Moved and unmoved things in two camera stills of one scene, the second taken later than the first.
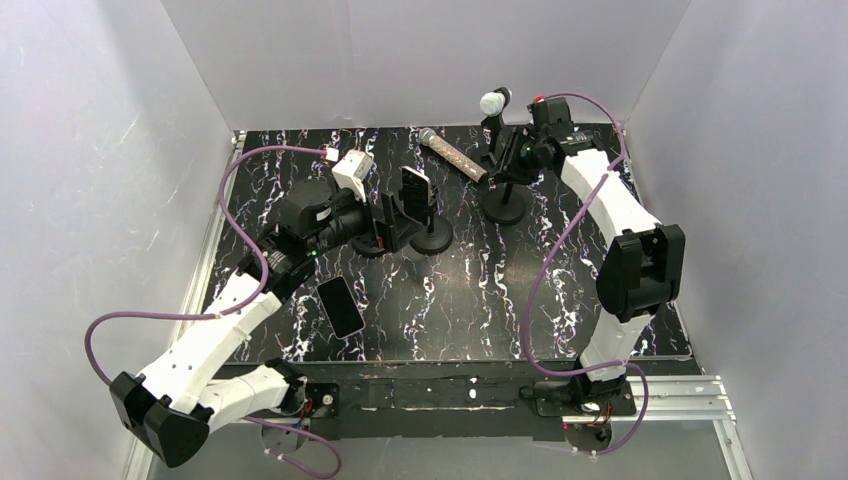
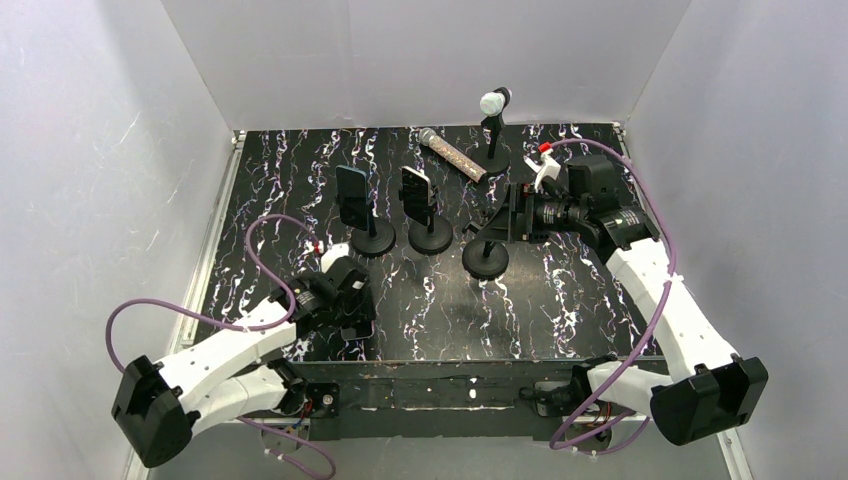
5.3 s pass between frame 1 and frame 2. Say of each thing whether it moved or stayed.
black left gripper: moved
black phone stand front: stayed
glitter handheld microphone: stayed
